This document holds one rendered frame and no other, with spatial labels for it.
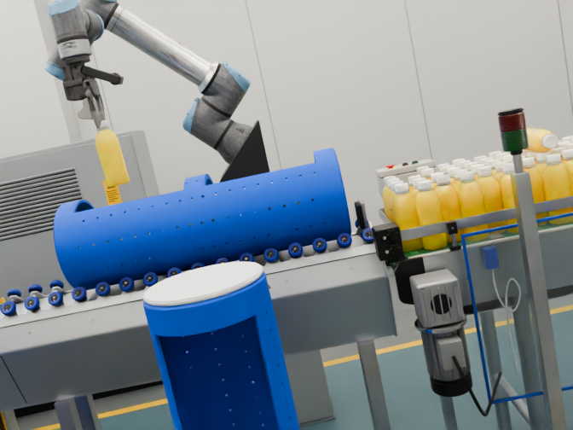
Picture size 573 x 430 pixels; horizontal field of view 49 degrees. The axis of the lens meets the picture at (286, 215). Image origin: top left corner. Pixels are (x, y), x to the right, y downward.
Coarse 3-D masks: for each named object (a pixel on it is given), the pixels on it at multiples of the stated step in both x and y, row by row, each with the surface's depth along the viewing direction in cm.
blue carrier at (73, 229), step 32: (320, 160) 185; (192, 192) 185; (224, 192) 184; (256, 192) 182; (288, 192) 182; (320, 192) 181; (64, 224) 186; (96, 224) 185; (128, 224) 184; (160, 224) 183; (192, 224) 183; (224, 224) 182; (256, 224) 183; (288, 224) 183; (320, 224) 184; (64, 256) 184; (96, 256) 184; (128, 256) 185; (160, 256) 186; (192, 256) 187; (224, 256) 189
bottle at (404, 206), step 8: (400, 192) 181; (400, 200) 180; (408, 200) 180; (400, 208) 180; (408, 208) 180; (400, 216) 181; (408, 216) 180; (416, 216) 181; (400, 224) 182; (408, 224) 181; (416, 224) 181; (400, 232) 183; (408, 240) 182; (416, 240) 182; (408, 248) 182; (416, 248) 182
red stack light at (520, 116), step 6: (516, 114) 152; (522, 114) 153; (498, 120) 156; (504, 120) 153; (510, 120) 152; (516, 120) 152; (522, 120) 153; (504, 126) 154; (510, 126) 153; (516, 126) 152; (522, 126) 153
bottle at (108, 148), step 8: (104, 128) 185; (96, 136) 186; (104, 136) 185; (112, 136) 186; (96, 144) 186; (104, 144) 185; (112, 144) 185; (104, 152) 185; (112, 152) 185; (120, 152) 187; (104, 160) 186; (112, 160) 185; (120, 160) 187; (104, 168) 186; (112, 168) 186; (120, 168) 187; (112, 176) 186; (120, 176) 186; (128, 176) 189; (112, 184) 186; (120, 184) 187
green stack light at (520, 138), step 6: (504, 132) 154; (510, 132) 153; (516, 132) 153; (522, 132) 153; (504, 138) 155; (510, 138) 153; (516, 138) 153; (522, 138) 153; (528, 138) 154; (504, 144) 155; (510, 144) 154; (516, 144) 153; (522, 144) 153; (528, 144) 154; (504, 150) 156; (510, 150) 154; (516, 150) 154
